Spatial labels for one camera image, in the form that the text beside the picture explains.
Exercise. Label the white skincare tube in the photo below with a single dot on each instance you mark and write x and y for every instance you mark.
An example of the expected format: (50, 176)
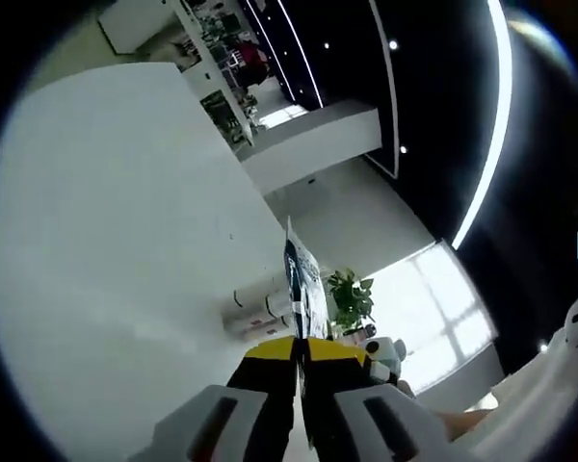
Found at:
(257, 298)

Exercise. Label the curved ceiling light strip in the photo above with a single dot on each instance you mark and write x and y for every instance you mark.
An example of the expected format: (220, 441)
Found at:
(508, 96)

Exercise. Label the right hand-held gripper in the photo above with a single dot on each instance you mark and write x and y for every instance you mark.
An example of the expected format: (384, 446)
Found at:
(385, 353)

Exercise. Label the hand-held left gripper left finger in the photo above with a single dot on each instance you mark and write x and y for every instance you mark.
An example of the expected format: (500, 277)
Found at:
(212, 423)

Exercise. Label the row of white desks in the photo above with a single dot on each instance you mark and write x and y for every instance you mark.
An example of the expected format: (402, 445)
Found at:
(207, 62)

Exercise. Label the bright window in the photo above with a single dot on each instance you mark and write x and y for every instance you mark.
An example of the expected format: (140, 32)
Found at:
(438, 313)

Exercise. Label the dark-capped water bottle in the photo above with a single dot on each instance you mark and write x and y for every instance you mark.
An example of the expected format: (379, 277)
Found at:
(367, 332)

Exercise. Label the person's white shirt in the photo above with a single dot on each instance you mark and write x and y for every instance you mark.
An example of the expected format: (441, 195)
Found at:
(534, 409)

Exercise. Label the green potted plant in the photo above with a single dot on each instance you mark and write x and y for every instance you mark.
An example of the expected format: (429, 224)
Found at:
(349, 298)

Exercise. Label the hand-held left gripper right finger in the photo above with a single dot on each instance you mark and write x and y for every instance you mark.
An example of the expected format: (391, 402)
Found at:
(380, 423)

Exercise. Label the green skincare sachet packet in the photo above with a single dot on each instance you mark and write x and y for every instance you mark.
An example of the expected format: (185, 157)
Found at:
(306, 289)

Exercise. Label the red board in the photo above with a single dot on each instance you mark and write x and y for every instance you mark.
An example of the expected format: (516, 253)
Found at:
(253, 55)

